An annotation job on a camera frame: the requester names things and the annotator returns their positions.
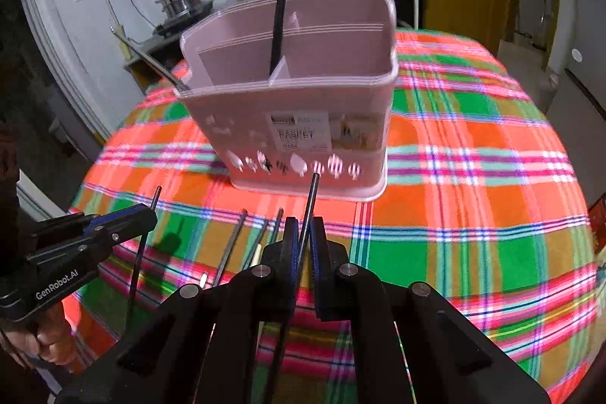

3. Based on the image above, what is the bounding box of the low steel side table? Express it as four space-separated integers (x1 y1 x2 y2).
124 30 190 95

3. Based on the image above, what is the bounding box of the pink plastic utensil basket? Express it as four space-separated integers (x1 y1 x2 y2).
179 0 399 202

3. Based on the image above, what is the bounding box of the plaid tablecloth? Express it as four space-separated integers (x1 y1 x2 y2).
61 28 600 404

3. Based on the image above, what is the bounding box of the grey refrigerator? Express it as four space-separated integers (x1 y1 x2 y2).
542 0 606 140

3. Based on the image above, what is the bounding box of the person's left hand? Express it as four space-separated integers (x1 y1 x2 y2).
8 304 79 375

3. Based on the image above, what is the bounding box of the black induction cooker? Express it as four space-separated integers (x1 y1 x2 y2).
152 10 214 38

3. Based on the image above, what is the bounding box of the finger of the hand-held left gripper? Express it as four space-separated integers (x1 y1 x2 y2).
26 218 158 275
31 203 158 245

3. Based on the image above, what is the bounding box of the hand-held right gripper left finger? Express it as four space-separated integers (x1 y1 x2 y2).
54 217 301 404

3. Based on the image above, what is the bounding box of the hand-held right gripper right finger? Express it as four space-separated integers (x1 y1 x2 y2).
310 216 552 404

